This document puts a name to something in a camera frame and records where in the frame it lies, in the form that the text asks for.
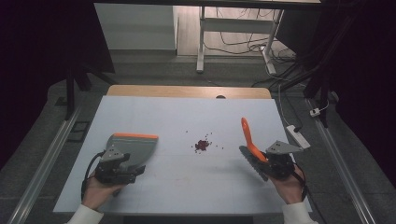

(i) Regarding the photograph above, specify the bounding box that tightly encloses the grey dustpan with orange edge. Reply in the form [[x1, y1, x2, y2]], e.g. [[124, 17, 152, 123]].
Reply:
[[106, 133, 160, 175]]

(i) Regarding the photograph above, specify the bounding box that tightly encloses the dark desk top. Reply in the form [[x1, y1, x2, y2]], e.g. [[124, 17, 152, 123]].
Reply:
[[92, 0, 322, 10]]

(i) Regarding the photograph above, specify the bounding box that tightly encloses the black rectangular floor frame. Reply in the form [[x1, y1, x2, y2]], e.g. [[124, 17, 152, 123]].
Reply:
[[66, 120, 92, 144]]

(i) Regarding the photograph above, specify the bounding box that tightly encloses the dark curtain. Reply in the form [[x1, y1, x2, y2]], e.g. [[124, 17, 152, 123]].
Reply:
[[0, 0, 117, 172], [275, 0, 396, 189]]

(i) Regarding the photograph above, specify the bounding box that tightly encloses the pile of small red beans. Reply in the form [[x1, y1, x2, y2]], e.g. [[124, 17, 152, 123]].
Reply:
[[185, 131, 225, 154]]

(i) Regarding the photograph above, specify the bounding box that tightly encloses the grey brush with orange handle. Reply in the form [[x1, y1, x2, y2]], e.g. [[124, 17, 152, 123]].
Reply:
[[238, 117, 270, 183]]

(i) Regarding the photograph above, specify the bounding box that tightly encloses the white cabinet panel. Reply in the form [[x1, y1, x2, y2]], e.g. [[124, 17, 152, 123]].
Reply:
[[93, 3, 179, 51]]

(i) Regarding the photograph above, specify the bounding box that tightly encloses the person's left hand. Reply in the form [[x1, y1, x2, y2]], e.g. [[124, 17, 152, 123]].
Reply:
[[81, 177, 126, 213]]

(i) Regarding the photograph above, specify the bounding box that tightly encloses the white power strip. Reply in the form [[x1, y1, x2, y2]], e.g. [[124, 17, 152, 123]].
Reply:
[[286, 124, 312, 150]]

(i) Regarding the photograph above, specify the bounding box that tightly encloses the black metal stand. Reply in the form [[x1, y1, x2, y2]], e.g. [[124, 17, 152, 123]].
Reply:
[[270, 12, 354, 129], [63, 60, 110, 121]]

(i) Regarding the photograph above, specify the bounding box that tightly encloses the wooden table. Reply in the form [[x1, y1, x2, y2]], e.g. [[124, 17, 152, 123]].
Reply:
[[106, 84, 273, 100]]

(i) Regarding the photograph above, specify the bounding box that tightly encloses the aluminium floor rail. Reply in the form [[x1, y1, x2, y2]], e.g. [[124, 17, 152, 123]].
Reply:
[[305, 98, 378, 224], [7, 105, 83, 224]]

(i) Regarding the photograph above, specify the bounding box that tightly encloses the right hand-held gripper black cable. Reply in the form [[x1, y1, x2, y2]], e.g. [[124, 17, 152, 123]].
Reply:
[[290, 161, 310, 202]]

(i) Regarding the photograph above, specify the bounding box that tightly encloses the thin white floor cable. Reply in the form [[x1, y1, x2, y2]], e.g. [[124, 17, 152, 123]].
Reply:
[[277, 83, 290, 128]]

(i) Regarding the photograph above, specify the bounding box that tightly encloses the white foam mat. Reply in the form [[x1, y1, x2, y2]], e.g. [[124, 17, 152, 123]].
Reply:
[[52, 95, 313, 217]]

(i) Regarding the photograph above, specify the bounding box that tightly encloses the tangle of black floor cables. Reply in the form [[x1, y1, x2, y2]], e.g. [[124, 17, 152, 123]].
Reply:
[[204, 7, 297, 64]]

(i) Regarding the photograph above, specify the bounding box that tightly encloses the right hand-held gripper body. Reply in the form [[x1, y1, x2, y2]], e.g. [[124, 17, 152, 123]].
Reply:
[[263, 140, 304, 180]]

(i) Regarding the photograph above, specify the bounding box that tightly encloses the white metal desk frame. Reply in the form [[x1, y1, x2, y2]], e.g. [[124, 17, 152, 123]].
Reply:
[[195, 6, 285, 76]]

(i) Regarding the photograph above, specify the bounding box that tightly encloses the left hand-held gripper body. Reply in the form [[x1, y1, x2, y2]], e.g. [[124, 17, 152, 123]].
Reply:
[[93, 145, 138, 185]]

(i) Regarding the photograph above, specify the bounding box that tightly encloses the person's right hand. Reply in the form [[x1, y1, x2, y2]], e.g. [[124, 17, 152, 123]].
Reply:
[[269, 166, 308, 205]]

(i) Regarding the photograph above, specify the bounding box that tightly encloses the hand-held gripper black cable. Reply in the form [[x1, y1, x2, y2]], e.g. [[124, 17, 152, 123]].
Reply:
[[80, 150, 107, 202], [290, 161, 310, 202]]

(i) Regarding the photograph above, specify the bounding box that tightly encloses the black power strip cable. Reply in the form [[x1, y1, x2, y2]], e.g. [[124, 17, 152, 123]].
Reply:
[[281, 91, 304, 133]]

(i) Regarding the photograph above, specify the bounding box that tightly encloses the left hand-held gripper black cable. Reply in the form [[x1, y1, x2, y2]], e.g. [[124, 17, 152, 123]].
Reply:
[[80, 150, 107, 202]]

